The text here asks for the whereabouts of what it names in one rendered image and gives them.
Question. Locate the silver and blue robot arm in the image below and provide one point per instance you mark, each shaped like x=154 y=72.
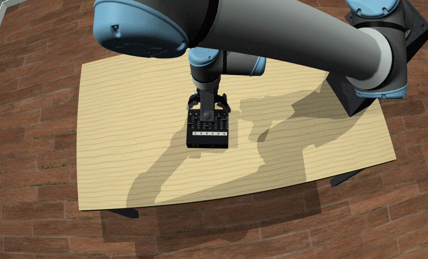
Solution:
x=234 y=37

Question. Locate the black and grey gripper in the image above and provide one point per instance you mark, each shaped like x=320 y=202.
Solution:
x=220 y=100

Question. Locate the black lighting desk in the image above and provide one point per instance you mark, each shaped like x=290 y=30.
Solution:
x=207 y=134

